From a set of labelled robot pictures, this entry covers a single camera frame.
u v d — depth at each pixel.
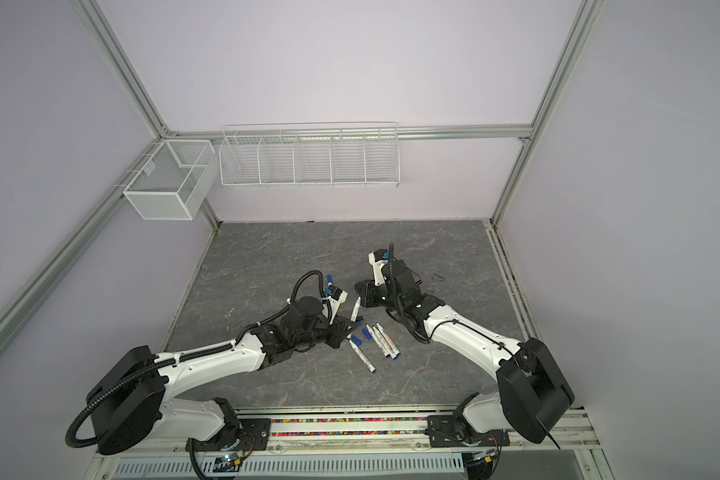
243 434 0.73
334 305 0.72
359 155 1.04
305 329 0.64
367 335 0.91
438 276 1.05
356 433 0.75
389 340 0.89
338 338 0.71
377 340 0.89
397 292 0.63
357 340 0.89
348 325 0.79
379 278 0.73
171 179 0.96
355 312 0.81
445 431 0.74
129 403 0.42
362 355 0.86
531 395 0.42
